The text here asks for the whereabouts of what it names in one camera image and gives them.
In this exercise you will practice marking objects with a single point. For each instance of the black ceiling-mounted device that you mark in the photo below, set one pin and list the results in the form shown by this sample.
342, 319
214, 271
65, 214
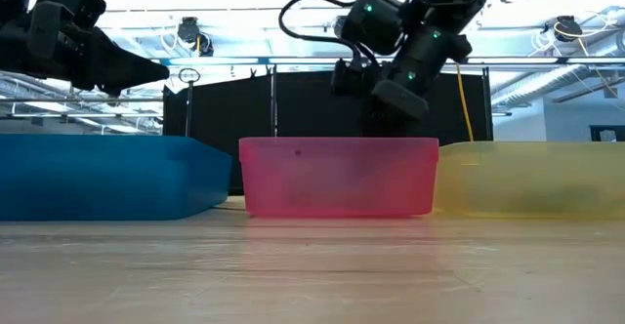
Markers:
567, 27
188, 30

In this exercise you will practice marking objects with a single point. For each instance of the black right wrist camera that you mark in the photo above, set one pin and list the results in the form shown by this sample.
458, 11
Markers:
349, 77

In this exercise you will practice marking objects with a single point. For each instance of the red plastic bin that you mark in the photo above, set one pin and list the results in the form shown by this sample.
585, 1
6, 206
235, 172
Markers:
337, 182

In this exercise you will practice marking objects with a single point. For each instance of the blue plastic bin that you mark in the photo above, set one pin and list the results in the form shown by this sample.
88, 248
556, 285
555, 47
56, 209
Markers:
97, 177

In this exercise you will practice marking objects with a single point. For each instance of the black metal rig frame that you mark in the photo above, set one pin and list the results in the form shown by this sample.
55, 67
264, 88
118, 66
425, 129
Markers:
293, 61

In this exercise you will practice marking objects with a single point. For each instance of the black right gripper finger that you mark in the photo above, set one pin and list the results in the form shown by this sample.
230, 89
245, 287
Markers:
401, 129
377, 126

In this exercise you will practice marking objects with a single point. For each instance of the black partition panel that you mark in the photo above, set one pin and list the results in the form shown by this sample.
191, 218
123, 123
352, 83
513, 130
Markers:
303, 104

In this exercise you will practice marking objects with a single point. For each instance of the yellow plastic bin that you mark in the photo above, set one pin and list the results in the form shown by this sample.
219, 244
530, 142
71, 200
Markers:
527, 177

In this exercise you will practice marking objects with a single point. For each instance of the dark rectangular screen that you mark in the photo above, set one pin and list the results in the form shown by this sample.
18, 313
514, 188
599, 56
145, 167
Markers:
598, 133

